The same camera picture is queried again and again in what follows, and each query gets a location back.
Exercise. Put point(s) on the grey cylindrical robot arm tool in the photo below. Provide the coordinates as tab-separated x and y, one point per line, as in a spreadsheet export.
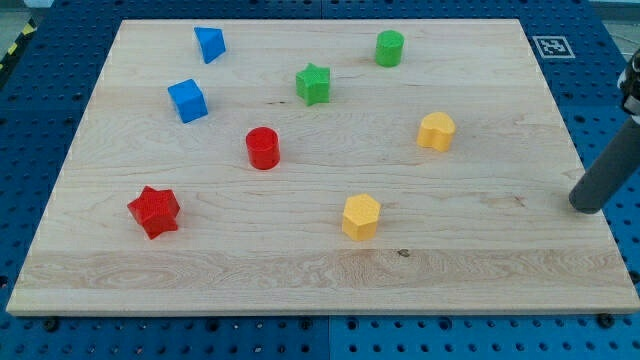
620	158

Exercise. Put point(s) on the yellow hexagon block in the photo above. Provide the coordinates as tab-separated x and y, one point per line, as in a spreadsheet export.
360	217

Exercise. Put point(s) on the red cylinder block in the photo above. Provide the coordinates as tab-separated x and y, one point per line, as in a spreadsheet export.
262	145

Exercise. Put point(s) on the green star block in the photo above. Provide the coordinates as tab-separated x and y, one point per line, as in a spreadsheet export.
313	84

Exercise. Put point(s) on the wooden board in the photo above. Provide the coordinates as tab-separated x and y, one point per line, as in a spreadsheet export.
484	228

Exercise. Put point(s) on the yellow heart block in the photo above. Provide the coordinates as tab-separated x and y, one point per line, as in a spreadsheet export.
436	131

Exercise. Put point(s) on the blue cube block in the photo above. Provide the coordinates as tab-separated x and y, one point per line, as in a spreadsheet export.
188	100

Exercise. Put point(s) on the green cylinder block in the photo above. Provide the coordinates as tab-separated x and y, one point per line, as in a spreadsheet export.
389	48

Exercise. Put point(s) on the red star block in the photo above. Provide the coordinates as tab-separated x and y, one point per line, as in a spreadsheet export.
155	211

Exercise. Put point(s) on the blue triangle block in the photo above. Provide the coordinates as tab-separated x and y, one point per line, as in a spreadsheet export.
211	42

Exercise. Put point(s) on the white fiducial marker tag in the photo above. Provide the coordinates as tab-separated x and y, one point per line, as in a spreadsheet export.
553	47

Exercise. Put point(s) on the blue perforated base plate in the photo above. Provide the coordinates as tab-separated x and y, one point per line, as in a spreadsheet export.
42	103

